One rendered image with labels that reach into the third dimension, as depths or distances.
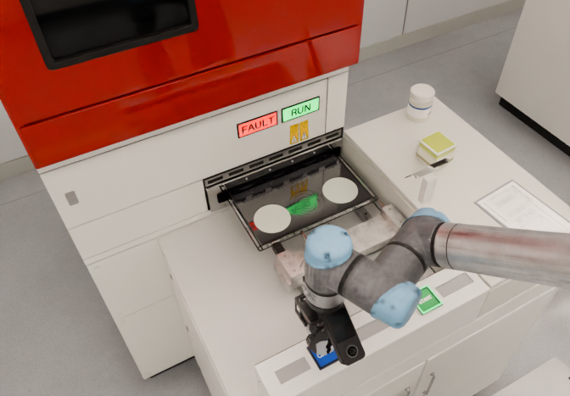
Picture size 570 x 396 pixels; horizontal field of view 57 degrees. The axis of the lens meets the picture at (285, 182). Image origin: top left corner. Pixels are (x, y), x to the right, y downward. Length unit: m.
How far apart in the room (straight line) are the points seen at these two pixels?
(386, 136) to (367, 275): 0.81
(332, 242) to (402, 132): 0.82
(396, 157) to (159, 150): 0.66
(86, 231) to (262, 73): 0.61
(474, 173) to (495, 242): 0.72
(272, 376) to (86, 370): 1.32
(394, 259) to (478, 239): 0.13
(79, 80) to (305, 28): 0.50
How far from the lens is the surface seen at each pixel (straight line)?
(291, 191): 1.48
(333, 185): 1.50
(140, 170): 1.34
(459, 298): 1.25
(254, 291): 1.38
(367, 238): 1.41
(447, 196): 1.44
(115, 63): 1.10
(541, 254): 0.79
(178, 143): 1.32
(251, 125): 1.38
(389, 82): 3.48
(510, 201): 1.47
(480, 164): 1.55
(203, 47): 1.14
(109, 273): 1.58
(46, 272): 2.66
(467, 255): 0.83
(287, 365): 1.13
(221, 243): 1.48
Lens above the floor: 1.99
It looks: 46 degrees down
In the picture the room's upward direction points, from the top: 1 degrees counter-clockwise
